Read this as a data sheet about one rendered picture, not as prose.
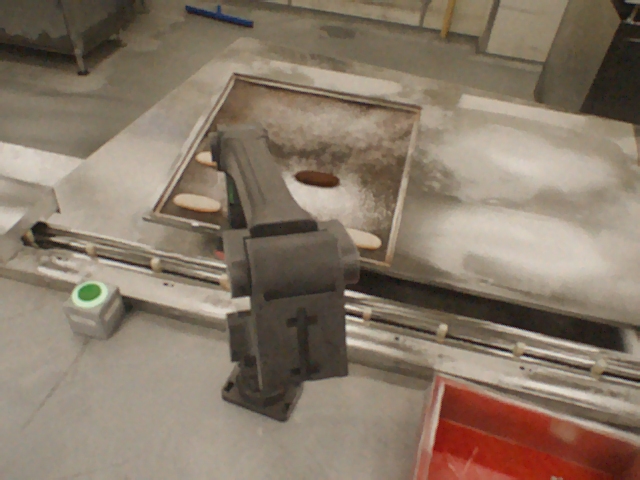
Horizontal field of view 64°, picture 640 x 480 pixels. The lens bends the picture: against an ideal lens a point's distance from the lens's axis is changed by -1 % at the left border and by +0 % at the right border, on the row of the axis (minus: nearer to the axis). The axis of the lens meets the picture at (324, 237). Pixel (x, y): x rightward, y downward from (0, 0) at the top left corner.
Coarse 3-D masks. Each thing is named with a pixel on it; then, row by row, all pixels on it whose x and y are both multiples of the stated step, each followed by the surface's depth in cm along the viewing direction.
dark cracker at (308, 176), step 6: (300, 174) 114; (306, 174) 114; (312, 174) 114; (318, 174) 114; (324, 174) 114; (330, 174) 114; (300, 180) 114; (306, 180) 113; (312, 180) 113; (318, 180) 113; (324, 180) 113; (330, 180) 113; (336, 180) 114
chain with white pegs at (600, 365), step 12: (24, 240) 106; (84, 252) 104; (96, 252) 104; (132, 264) 103; (156, 264) 100; (180, 276) 102; (192, 276) 102; (384, 324) 98; (396, 324) 97; (444, 336) 96; (492, 348) 95; (516, 348) 93; (540, 360) 94; (552, 360) 94; (600, 360) 91; (600, 372) 91
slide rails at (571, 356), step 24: (72, 240) 105; (120, 264) 101; (168, 264) 102; (192, 264) 103; (216, 288) 99; (360, 312) 98; (384, 312) 98; (432, 336) 95; (480, 336) 95; (504, 336) 96; (528, 360) 92; (576, 360) 93; (624, 384) 90
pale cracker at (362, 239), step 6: (348, 228) 105; (354, 234) 104; (360, 234) 105; (366, 234) 105; (372, 234) 105; (354, 240) 104; (360, 240) 104; (366, 240) 104; (372, 240) 104; (378, 240) 104; (360, 246) 104; (366, 246) 103; (372, 246) 103; (378, 246) 104
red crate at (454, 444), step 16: (448, 432) 84; (464, 432) 84; (480, 432) 84; (432, 448) 82; (448, 448) 82; (464, 448) 82; (480, 448) 82; (496, 448) 83; (512, 448) 83; (528, 448) 83; (432, 464) 80; (448, 464) 80; (464, 464) 80; (480, 464) 80; (496, 464) 81; (512, 464) 81; (528, 464) 81; (544, 464) 81; (560, 464) 81; (576, 464) 82
